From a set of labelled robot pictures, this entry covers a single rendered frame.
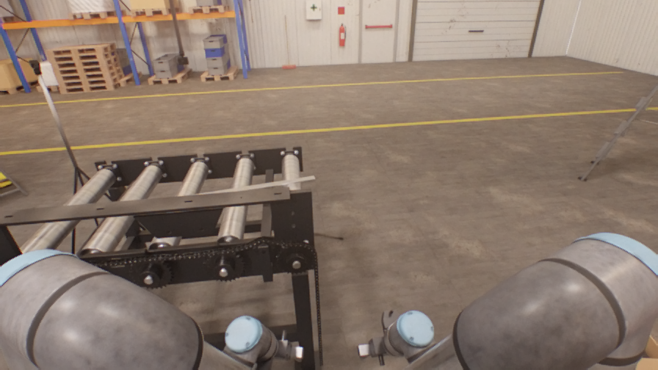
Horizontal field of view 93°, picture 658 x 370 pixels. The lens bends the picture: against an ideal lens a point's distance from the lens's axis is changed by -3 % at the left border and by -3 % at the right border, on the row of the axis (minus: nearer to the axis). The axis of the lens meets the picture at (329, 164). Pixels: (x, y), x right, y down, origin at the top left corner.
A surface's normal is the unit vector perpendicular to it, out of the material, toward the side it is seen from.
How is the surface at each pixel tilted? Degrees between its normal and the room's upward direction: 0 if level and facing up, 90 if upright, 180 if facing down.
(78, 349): 55
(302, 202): 90
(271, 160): 90
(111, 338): 48
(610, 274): 15
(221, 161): 90
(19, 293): 23
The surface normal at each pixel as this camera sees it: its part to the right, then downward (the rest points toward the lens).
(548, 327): -0.40, -0.25
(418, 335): 0.12, -0.70
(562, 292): -0.35, -0.69
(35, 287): -0.12, -0.75
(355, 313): -0.02, -0.89
